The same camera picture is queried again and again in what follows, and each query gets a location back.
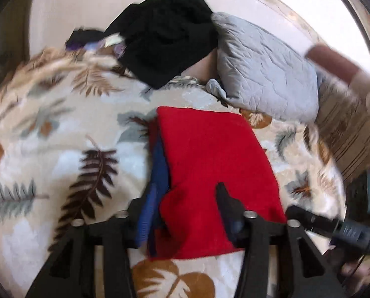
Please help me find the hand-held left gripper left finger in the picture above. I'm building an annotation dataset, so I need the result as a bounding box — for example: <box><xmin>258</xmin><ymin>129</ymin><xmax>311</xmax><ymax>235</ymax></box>
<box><xmin>25</xmin><ymin>180</ymin><xmax>161</xmax><ymax>298</ymax></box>

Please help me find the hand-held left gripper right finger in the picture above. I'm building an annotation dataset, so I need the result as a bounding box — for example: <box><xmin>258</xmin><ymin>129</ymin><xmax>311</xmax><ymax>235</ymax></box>
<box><xmin>215</xmin><ymin>182</ymin><xmax>347</xmax><ymax>298</ymax></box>

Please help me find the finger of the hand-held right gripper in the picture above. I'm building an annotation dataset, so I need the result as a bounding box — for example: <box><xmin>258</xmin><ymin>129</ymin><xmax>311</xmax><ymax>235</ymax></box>
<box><xmin>286</xmin><ymin>205</ymin><xmax>341</xmax><ymax>239</ymax></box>

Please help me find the red and blue knit sweater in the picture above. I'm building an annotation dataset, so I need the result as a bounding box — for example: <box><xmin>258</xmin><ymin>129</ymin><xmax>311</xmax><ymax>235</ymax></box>
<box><xmin>146</xmin><ymin>106</ymin><xmax>288</xmax><ymax>261</ymax></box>

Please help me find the striped floral sofa cushion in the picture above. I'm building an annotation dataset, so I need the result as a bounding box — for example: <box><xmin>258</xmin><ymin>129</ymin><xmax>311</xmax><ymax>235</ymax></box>
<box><xmin>315</xmin><ymin>77</ymin><xmax>370</xmax><ymax>181</ymax></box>

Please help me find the leaf print blanket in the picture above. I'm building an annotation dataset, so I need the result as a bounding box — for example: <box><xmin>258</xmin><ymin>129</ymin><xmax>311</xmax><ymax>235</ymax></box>
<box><xmin>0</xmin><ymin>46</ymin><xmax>347</xmax><ymax>298</ymax></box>

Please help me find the grey quilted pillow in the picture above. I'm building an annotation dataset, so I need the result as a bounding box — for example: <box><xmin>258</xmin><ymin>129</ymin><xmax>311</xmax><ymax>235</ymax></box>
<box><xmin>206</xmin><ymin>12</ymin><xmax>320</xmax><ymax>123</ymax></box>

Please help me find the pale pink pillow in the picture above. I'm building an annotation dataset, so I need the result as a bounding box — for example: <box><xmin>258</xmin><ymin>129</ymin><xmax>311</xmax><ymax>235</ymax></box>
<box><xmin>185</xmin><ymin>51</ymin><xmax>220</xmax><ymax>79</ymax></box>

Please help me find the black garment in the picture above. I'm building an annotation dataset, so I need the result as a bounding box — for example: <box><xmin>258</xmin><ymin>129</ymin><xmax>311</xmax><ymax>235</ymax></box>
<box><xmin>104</xmin><ymin>0</ymin><xmax>220</xmax><ymax>90</ymax></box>

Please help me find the small dark purple cloth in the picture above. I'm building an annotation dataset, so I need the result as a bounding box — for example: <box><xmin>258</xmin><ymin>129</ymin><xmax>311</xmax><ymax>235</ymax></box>
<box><xmin>65</xmin><ymin>29</ymin><xmax>126</xmax><ymax>52</ymax></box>

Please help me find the brown door with glass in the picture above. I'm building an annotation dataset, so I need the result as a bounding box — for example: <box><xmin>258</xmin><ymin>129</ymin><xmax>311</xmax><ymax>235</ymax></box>
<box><xmin>0</xmin><ymin>0</ymin><xmax>32</xmax><ymax>100</ymax></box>

